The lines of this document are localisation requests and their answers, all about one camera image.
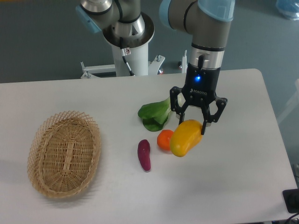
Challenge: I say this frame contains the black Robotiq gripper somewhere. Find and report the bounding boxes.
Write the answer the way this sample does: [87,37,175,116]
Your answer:
[169,62,228,136]

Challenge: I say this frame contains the yellow mango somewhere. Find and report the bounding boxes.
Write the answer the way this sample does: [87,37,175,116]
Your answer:
[170,119,202,157]

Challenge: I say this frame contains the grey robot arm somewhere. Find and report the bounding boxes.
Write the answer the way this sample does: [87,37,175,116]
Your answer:
[76,0,235,128]

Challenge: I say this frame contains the woven wicker basket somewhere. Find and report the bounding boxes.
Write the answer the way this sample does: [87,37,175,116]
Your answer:
[27,111,101,198]

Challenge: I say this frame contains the green bok choy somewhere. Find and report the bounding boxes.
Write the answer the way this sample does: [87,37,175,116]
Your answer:
[137,97,171,132]

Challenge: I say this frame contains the orange tangerine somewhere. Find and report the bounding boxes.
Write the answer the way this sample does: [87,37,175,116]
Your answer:
[157,129,174,151]

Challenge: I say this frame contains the purple sweet potato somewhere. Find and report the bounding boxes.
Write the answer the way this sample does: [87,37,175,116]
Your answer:
[137,140,151,172]

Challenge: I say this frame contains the black device at table edge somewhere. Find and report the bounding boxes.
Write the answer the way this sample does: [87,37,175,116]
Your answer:
[282,189,299,213]

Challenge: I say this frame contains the blue object top right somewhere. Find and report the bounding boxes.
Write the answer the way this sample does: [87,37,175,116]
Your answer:
[276,0,299,21]

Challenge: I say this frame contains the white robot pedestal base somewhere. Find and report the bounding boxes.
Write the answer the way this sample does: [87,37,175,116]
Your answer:
[80,13,188,79]

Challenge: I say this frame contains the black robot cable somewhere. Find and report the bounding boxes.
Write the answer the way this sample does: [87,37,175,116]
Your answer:
[119,37,135,77]

